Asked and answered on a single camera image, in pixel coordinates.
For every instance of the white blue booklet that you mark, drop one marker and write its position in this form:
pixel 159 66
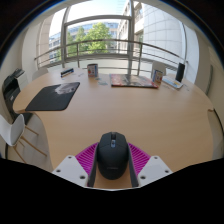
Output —
pixel 173 82

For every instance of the blue marker pen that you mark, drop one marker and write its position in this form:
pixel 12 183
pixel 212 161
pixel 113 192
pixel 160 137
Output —
pixel 69 74

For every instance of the white chair wooden legs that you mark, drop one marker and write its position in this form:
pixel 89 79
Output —
pixel 11 128

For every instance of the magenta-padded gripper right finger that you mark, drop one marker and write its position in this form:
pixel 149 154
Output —
pixel 155 168

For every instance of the red magazine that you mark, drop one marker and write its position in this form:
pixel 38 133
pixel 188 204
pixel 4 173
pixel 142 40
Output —
pixel 131 81

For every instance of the black office printer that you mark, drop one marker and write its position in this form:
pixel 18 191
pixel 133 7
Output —
pixel 11 93

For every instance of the metal balcony railing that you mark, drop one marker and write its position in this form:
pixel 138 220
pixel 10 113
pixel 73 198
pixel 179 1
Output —
pixel 110 41

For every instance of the black mouse pad grey print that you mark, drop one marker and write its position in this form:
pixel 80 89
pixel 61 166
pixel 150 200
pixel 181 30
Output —
pixel 50 98

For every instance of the black board eraser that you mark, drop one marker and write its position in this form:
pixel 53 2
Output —
pixel 66 71

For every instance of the black computer mouse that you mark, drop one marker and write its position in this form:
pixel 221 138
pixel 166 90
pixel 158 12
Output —
pixel 112 156

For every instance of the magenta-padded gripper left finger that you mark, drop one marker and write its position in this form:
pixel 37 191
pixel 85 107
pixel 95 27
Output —
pixel 68 168

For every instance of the small colourful box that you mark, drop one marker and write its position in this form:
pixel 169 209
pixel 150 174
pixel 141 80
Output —
pixel 157 76

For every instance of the black upright speaker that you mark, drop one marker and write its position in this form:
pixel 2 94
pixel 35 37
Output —
pixel 180 72

